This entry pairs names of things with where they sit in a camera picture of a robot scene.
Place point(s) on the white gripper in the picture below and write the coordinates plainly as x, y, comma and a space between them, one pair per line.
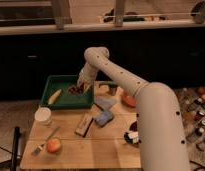
85, 79

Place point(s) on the dark red grape bunch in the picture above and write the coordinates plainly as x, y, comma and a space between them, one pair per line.
73, 89

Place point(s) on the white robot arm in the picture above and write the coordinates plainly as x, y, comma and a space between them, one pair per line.
161, 135

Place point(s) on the green plastic tray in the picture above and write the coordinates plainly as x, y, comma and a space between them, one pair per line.
66, 100

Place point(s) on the grey blue cloth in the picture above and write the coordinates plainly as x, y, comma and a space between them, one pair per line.
104, 104

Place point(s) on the blue sponge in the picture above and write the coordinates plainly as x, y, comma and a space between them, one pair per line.
104, 118

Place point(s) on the wooden block eraser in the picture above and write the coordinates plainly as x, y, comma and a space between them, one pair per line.
84, 125

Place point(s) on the orange bowl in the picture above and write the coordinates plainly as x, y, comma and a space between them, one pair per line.
128, 100

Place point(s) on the white lidded cup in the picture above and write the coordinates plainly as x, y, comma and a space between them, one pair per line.
43, 116

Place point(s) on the dark brown bowl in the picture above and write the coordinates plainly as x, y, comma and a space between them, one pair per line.
133, 127

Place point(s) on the orange peach fruit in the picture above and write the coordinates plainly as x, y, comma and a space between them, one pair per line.
53, 145

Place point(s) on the white black marker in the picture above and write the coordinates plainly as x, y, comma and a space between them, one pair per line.
131, 137

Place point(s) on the metal fork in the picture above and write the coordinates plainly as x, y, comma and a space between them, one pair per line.
40, 147

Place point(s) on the black pole stand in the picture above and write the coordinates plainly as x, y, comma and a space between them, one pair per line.
15, 144

